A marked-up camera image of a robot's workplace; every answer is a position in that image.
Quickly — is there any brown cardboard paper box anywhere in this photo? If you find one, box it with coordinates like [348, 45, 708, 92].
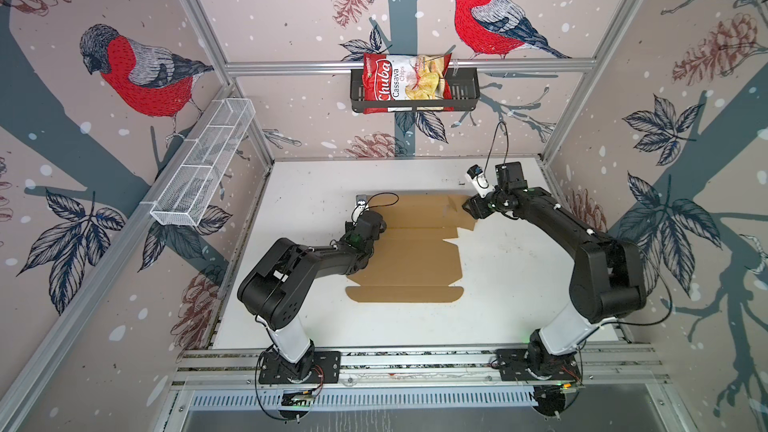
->
[346, 193, 476, 303]

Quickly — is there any black wire wall basket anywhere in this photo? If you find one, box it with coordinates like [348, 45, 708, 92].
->
[350, 68, 480, 114]

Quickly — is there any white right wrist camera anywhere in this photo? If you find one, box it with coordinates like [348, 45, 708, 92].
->
[466, 164, 492, 198]

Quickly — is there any red cassava chips bag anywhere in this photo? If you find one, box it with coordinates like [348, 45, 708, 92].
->
[362, 53, 452, 103]

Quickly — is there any aluminium front rail frame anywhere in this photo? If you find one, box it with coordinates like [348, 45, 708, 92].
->
[169, 342, 668, 414]

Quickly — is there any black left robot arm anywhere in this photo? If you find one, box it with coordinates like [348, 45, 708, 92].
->
[237, 210, 387, 379]

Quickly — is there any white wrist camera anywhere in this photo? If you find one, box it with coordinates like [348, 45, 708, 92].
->
[355, 194, 370, 207]
[466, 164, 492, 198]

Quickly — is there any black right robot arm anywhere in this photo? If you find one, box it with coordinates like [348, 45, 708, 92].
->
[463, 162, 647, 376]

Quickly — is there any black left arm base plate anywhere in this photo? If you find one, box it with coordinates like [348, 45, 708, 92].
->
[257, 348, 341, 385]

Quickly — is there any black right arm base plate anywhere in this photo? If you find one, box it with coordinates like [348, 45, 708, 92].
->
[489, 348, 582, 382]

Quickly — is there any white mesh wall shelf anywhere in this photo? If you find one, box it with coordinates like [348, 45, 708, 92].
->
[150, 98, 255, 227]

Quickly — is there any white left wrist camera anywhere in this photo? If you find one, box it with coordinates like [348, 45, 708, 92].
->
[355, 194, 370, 207]

